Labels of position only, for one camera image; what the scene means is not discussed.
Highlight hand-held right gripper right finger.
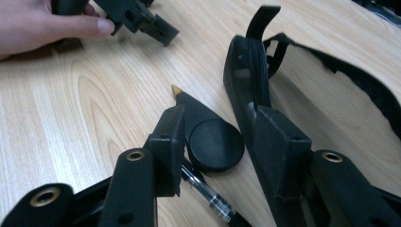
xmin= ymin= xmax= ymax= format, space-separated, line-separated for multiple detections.
xmin=254 ymin=104 xmax=314 ymax=201

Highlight black pen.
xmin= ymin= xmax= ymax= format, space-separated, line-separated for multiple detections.
xmin=181 ymin=159 xmax=253 ymax=227

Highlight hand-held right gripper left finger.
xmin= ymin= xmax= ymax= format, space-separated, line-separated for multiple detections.
xmin=147 ymin=104 xmax=187 ymax=199

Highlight black teardrop correction tape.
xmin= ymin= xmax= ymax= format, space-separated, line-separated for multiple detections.
xmin=170 ymin=84 xmax=246 ymax=173

